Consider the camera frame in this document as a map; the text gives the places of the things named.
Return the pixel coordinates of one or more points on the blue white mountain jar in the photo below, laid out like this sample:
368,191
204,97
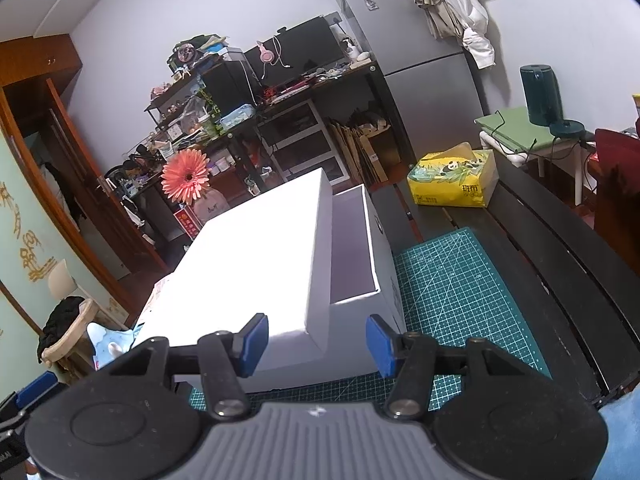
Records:
107,341

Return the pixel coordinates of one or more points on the pink gerbera flower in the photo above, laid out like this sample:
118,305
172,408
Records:
186,177

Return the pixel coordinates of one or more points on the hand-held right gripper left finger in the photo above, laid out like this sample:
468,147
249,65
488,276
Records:
252,345

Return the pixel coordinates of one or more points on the white storage box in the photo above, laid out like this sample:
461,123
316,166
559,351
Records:
352,255

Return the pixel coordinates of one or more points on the white curtain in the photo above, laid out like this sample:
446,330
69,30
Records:
470,10

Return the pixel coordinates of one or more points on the white pump bottle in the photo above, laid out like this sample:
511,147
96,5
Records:
355,50

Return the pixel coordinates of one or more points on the white box lid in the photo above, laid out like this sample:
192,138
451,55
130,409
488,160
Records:
240,270

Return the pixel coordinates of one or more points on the dark desk shelf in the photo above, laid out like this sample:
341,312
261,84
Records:
155,105

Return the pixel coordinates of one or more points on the dark red cloth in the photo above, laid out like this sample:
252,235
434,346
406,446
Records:
620,185

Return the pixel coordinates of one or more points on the wooden door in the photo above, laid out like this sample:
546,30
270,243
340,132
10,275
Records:
85,170

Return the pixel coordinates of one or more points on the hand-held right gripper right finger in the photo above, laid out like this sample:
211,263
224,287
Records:
380,347

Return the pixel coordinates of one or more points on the dark computer desk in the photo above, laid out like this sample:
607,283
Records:
390,110

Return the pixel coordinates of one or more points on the black monitor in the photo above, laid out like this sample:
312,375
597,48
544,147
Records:
305,50

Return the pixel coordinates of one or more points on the pink drink bottle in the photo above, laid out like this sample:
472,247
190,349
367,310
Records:
212,207

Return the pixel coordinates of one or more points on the wooden high chair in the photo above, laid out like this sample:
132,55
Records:
75,330

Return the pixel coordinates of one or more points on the green low table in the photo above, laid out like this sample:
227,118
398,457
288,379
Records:
510,125

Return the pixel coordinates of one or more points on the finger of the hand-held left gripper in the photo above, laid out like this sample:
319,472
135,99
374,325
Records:
37,388

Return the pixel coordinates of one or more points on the brown cardboard sheets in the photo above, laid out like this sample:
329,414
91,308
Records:
360,150

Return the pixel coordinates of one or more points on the light blue wipes pack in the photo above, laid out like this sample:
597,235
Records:
239,116

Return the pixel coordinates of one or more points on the green white cup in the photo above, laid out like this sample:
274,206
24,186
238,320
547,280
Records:
209,127

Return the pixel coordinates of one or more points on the pink headphones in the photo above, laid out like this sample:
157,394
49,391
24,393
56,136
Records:
267,54

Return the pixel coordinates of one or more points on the white drawer unit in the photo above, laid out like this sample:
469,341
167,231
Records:
305,140

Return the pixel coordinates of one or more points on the yellow tissue pack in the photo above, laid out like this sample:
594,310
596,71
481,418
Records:
450,180

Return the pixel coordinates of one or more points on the black cloth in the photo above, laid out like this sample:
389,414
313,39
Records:
60,317

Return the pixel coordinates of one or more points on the silver refrigerator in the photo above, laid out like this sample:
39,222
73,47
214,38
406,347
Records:
415,35

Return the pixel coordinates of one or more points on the dark green cylindrical appliance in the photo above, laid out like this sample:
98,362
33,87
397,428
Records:
542,95

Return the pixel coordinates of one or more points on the yellow snack box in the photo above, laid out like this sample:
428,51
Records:
636,110

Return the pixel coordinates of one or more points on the black computer tower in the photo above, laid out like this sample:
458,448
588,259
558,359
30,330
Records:
230,87

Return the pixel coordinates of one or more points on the green cutting mat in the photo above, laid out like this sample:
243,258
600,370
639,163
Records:
450,300

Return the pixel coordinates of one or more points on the red sign board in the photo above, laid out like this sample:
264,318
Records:
189,224

